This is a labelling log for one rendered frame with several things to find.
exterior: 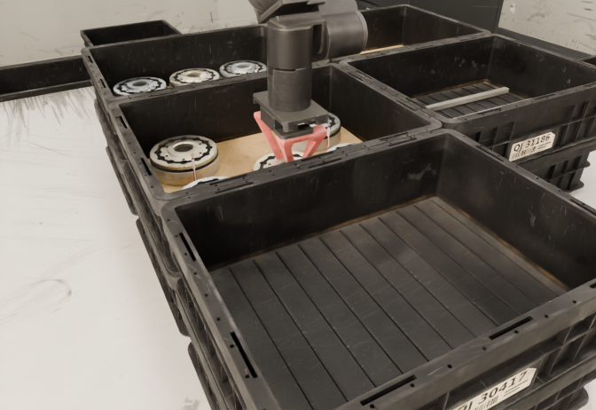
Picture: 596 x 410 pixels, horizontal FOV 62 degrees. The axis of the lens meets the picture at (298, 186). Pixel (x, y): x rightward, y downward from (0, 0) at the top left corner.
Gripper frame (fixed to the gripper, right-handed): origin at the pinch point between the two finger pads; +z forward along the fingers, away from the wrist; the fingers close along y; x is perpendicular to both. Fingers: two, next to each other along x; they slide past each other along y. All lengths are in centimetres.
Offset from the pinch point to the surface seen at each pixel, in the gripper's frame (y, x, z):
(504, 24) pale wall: 236, -319, 75
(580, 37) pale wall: 168, -321, 68
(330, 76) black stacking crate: 18.4, -17.5, -3.5
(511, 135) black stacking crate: -9.5, -33.4, -1.2
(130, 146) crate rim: 3.8, 20.4, -5.6
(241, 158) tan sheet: 11.1, 3.0, 4.4
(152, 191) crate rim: -7.6, 20.5, -5.7
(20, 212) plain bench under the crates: 33, 38, 18
